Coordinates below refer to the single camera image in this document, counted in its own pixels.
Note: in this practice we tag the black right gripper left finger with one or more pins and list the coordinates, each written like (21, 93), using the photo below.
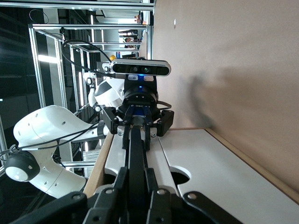
(102, 205)

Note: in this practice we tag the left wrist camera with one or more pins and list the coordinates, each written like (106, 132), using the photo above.
(140, 67)

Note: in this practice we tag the light wooden drawer cabinet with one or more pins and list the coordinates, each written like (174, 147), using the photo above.
(98, 163)

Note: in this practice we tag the aluminium profile frame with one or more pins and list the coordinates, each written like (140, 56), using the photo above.
(37, 58)

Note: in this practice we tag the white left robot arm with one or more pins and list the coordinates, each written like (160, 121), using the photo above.
(46, 130)

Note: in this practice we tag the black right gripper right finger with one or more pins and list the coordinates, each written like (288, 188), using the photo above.
(168, 207)

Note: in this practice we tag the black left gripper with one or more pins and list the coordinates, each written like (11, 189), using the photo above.
(140, 95)

